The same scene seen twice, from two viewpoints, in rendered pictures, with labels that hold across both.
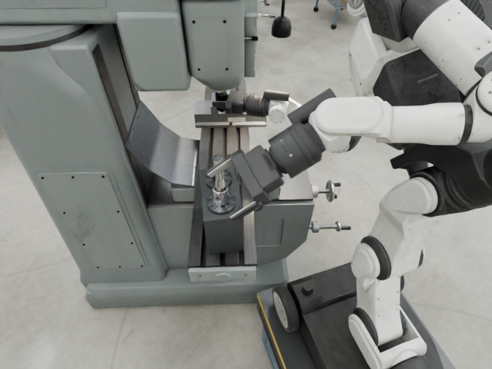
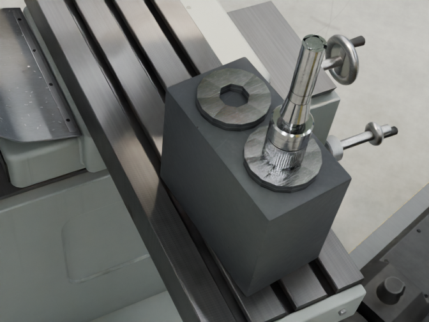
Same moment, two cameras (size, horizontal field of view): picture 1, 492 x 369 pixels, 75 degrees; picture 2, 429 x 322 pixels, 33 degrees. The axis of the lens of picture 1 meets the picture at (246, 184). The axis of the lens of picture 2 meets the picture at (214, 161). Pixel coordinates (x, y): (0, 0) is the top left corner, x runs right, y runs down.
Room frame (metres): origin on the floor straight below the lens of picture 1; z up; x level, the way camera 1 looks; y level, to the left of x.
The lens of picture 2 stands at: (0.24, 0.41, 1.83)
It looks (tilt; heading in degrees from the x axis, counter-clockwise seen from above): 53 degrees down; 328
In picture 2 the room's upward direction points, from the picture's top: 9 degrees clockwise
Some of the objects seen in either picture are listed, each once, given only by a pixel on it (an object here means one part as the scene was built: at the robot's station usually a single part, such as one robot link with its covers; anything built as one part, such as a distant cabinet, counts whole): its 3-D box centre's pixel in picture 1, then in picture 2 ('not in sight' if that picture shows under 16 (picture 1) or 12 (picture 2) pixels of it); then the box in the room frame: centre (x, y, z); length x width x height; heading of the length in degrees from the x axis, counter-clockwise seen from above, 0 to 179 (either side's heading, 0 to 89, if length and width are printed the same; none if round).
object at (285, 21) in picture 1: (281, 25); not in sight; (1.22, -0.13, 1.48); 0.07 x 0.07 x 0.06
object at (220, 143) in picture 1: (225, 153); (116, 27); (1.13, 0.10, 0.95); 1.24 x 0.23 x 0.08; 2
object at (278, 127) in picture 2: (220, 188); (292, 122); (0.64, 0.07, 1.24); 0.05 x 0.05 x 0.01
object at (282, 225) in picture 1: (233, 217); (130, 181); (1.12, 0.07, 0.49); 0.80 x 0.30 x 0.60; 92
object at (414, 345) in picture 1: (384, 334); not in sight; (0.42, -0.51, 0.68); 0.21 x 0.20 x 0.13; 19
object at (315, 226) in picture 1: (330, 226); (359, 138); (0.99, -0.44, 0.57); 0.22 x 0.06 x 0.06; 92
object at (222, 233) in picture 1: (221, 209); (246, 174); (0.69, 0.08, 1.09); 0.22 x 0.12 x 0.20; 8
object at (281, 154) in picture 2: (220, 195); (286, 139); (0.64, 0.07, 1.21); 0.05 x 0.05 x 0.05
